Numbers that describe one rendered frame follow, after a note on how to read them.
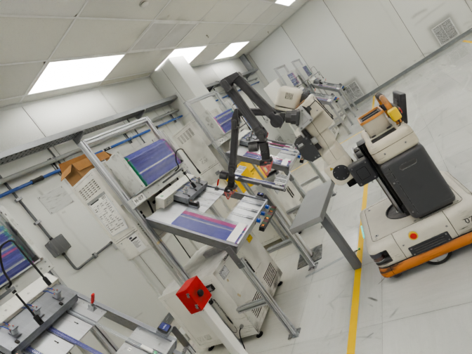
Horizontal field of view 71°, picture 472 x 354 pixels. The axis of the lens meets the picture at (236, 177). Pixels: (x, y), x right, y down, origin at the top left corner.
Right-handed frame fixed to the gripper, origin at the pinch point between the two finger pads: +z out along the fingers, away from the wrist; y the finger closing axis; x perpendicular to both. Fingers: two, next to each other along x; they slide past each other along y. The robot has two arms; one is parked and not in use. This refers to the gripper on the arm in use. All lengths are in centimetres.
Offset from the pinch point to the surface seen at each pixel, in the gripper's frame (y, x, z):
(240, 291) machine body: 48, 32, 49
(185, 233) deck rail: 60, -9, 3
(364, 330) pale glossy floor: 73, 114, 20
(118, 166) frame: 49, -70, -29
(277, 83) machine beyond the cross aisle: -440, -82, -19
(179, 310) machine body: 59, -13, 78
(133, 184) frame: 49, -58, -18
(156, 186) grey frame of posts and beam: 34, -48, -11
